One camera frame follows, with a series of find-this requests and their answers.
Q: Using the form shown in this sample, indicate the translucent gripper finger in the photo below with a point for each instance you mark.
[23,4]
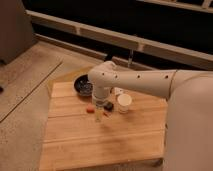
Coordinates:
[98,114]

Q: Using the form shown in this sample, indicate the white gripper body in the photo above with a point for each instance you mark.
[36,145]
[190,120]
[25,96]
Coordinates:
[100,95]

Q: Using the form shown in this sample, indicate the red orange pepper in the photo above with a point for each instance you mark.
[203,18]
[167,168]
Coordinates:
[90,109]

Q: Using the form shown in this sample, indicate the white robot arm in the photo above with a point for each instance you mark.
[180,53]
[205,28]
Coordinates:
[188,143]

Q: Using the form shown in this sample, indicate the black rectangular block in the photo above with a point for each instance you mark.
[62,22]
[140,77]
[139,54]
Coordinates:
[109,106]

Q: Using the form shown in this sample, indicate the small white object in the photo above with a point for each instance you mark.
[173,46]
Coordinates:
[118,91]

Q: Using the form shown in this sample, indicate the black bowl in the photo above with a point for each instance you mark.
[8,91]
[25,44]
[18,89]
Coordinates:
[83,86]

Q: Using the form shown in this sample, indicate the white paper cup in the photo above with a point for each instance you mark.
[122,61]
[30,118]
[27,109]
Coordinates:
[124,102]

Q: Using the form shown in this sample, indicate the grey cabinet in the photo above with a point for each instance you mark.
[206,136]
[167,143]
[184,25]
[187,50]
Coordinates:
[16,31]

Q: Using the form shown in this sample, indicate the white window frame rail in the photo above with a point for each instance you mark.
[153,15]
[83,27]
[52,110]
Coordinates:
[150,47]

